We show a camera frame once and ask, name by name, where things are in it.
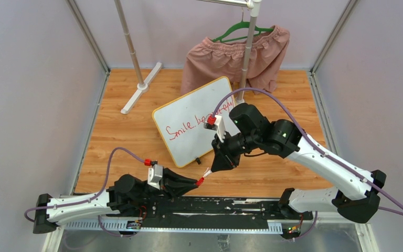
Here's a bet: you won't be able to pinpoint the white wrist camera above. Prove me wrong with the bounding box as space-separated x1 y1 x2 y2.
204 115 227 143
147 164 164 190

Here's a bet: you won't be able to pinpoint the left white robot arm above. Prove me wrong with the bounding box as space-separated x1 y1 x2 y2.
27 165 204 234

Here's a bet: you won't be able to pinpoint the yellow framed whiteboard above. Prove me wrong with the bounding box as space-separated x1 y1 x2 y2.
152 76 232 167

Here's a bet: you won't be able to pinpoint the red marker cap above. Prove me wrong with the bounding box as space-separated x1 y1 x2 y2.
196 177 205 186

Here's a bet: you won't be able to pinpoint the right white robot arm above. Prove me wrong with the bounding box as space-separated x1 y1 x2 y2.
204 103 386 223

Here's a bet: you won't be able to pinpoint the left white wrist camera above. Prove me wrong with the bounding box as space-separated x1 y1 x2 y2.
147 164 164 190

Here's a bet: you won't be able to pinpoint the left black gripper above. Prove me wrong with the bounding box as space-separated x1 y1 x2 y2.
134 166 199 202

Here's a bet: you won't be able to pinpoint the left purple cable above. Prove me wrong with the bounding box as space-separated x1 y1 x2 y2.
23 147 153 239

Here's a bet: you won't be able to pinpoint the silver clothes rack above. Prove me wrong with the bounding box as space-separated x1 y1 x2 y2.
114 0 263 116

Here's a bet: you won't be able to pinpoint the green clothes hanger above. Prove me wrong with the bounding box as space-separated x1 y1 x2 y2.
211 9 274 43

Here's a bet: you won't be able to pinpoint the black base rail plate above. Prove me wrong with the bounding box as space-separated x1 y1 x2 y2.
54 194 369 234

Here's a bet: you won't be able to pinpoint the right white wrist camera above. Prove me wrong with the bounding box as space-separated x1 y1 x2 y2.
204 115 227 143

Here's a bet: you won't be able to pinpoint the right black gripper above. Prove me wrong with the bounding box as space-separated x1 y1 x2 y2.
211 131 260 173

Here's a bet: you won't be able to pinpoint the pink shorts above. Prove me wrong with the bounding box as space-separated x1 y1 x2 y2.
180 25 290 95

